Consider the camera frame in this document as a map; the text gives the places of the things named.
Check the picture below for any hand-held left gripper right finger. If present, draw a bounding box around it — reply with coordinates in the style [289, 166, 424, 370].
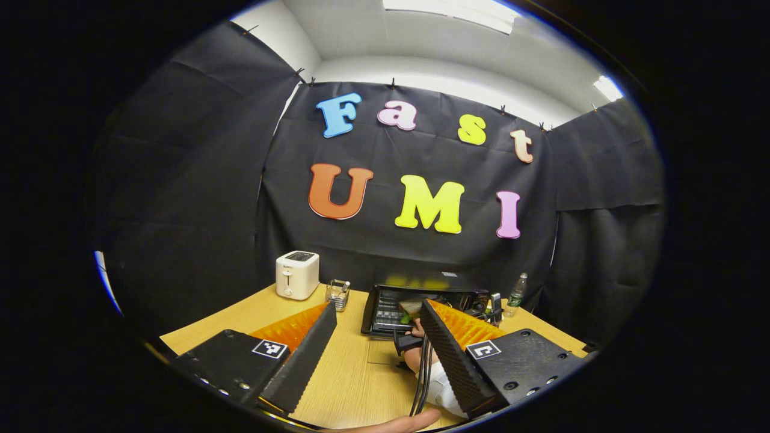
[419, 298, 589, 420]

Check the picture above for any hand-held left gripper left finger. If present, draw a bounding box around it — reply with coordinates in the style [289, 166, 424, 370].
[170, 301, 339, 416]

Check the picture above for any black electric oven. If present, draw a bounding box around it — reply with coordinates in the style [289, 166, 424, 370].
[360, 269, 497, 366]

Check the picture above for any small clear glass holder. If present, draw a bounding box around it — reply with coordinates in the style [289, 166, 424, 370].
[325, 279, 351, 312]

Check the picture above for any white toaster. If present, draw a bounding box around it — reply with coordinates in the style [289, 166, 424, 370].
[276, 250, 320, 301]

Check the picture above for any clear plastic water bottle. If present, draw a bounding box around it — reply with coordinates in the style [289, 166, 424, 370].
[504, 272, 529, 318]

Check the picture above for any black backdrop cloth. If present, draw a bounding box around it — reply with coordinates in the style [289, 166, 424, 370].
[90, 21, 665, 343]

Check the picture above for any small ceiling light panel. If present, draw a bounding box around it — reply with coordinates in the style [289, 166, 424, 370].
[593, 75, 626, 103]

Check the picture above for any large ceiling light panel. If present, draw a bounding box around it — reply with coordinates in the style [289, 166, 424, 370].
[383, 0, 522, 35]

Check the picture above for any black cable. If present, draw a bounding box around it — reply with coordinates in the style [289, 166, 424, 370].
[410, 334, 433, 417]

